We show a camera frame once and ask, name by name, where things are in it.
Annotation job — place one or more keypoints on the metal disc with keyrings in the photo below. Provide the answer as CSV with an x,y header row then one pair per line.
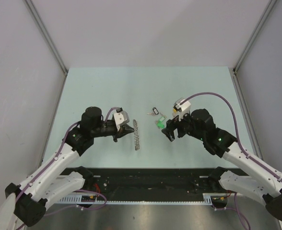
x,y
136,135

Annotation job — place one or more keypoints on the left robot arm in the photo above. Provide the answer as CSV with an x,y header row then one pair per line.
x,y
39,191

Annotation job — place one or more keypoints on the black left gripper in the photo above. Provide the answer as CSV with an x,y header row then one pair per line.
x,y
123,131

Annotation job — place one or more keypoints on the aluminium frame post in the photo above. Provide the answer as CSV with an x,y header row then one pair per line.
x,y
45,34
255,33

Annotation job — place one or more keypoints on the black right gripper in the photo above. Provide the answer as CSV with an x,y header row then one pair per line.
x,y
175,123

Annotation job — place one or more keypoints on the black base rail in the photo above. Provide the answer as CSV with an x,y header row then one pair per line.
x,y
155,185

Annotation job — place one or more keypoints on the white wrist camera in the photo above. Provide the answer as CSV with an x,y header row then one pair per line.
x,y
121,118
182,108

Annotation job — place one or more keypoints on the green tag key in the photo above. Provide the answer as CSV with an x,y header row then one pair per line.
x,y
160,122

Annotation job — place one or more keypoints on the aluminium frame post left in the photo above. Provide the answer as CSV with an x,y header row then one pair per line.
x,y
45,34

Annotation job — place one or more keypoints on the black tag key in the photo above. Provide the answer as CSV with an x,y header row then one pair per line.
x,y
154,112

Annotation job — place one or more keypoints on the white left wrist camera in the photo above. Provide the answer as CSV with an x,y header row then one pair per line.
x,y
121,118

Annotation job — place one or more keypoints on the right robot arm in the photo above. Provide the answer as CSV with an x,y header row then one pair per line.
x,y
263,184

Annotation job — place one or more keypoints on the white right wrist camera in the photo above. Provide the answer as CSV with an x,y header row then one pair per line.
x,y
182,108

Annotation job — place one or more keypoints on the aluminium frame post right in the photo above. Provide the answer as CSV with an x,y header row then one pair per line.
x,y
255,33

